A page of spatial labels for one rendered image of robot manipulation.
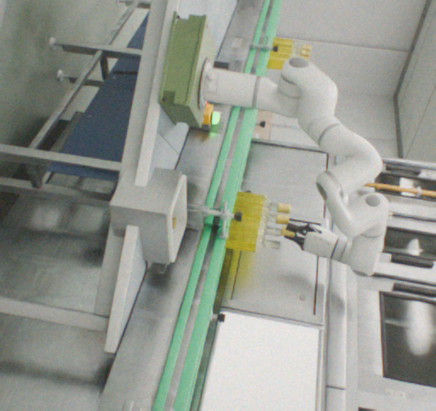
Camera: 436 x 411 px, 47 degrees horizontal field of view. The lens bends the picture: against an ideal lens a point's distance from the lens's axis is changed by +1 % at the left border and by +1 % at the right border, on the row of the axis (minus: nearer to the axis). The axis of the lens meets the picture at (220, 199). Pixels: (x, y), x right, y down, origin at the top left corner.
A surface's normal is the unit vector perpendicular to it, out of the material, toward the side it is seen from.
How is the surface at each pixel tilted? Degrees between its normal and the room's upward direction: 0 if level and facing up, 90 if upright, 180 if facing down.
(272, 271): 90
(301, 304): 90
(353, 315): 90
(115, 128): 90
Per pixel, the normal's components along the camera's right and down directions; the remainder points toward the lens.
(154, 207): 0.04, -0.69
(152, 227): -0.18, 0.70
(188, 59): -0.09, -0.09
